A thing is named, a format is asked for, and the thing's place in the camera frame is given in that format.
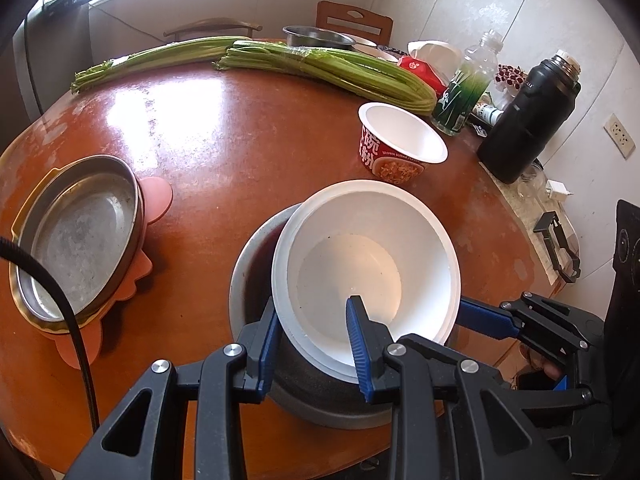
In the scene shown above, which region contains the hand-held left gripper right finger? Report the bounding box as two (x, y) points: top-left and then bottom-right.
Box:
(346, 295), (571, 480)

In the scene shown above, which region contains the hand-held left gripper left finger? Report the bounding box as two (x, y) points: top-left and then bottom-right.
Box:
(65, 297), (281, 480)

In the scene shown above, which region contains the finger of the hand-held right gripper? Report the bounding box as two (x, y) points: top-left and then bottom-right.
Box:
(459, 291), (607, 362)
(517, 360), (608, 413)

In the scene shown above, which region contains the grey metal bowl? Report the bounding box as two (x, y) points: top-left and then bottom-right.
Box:
(229, 204), (406, 431)

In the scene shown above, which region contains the white disposable bowl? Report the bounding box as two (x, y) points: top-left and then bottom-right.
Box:
(271, 180), (462, 380)

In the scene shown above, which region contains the pink scalloped plate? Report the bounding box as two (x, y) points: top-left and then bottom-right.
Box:
(47, 177), (173, 372)

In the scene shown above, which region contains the round metal plate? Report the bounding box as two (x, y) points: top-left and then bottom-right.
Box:
(15, 155), (142, 322)

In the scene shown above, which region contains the yellow shell-shaped plate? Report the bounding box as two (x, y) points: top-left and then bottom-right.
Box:
(9, 160), (148, 335)

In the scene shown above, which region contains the person's right hand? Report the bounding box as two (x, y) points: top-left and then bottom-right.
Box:
(525, 349), (565, 382)

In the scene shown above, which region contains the black clip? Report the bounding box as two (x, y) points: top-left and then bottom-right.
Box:
(532, 211), (582, 285)

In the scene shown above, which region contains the black ringed panel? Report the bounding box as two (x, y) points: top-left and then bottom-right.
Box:
(604, 199), (640, 411)

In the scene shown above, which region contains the glass jar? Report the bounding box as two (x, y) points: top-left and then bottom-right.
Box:
(515, 160), (548, 198)

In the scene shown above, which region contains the black thermos flask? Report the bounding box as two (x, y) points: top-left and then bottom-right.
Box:
(476, 49), (582, 185)

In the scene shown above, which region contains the red instant noodle bowl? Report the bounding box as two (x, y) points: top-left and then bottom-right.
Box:
(357, 102), (449, 183)

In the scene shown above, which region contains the small white capped bottle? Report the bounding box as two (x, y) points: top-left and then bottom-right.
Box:
(471, 101), (504, 127)

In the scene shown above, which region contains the clear bottle with green label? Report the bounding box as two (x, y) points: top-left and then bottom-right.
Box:
(431, 29), (503, 137)

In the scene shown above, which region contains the red dotted packet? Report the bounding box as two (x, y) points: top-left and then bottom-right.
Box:
(495, 64), (527, 89)

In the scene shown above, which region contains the white plastic bag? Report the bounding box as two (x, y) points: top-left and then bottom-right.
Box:
(407, 40), (463, 81)

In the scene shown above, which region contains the thick celery bunch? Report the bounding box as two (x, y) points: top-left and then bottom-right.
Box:
(215, 41), (438, 116)

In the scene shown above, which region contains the white enamel bowl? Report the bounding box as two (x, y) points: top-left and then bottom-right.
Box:
(352, 44), (401, 63)

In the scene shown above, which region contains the long celery bunch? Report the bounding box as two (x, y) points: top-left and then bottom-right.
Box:
(71, 36), (251, 95)

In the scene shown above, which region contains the steel bowl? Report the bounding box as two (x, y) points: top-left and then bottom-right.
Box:
(282, 25), (357, 52)

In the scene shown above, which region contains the reddish chair with cutout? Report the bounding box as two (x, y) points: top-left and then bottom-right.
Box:
(315, 1), (394, 48)

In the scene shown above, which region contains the dark refrigerator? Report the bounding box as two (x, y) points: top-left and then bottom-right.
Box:
(12, 0), (91, 121)

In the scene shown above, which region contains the black ribbed cable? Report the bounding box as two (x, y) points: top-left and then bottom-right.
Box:
(0, 236), (99, 433)

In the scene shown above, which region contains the white wall socket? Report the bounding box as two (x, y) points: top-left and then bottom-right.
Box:
(604, 112), (638, 160)

